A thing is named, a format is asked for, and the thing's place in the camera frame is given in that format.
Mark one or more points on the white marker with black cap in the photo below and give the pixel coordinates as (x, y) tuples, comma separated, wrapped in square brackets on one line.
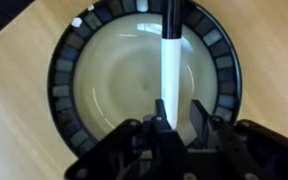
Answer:
[(170, 73)]

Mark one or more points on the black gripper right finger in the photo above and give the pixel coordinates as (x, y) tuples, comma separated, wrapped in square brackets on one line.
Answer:
[(214, 130)]

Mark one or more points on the dark rimmed ceramic bowl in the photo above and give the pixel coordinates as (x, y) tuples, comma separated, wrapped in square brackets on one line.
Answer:
[(124, 80)]

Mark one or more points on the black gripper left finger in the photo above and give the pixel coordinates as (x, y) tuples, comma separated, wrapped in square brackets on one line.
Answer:
[(165, 133)]

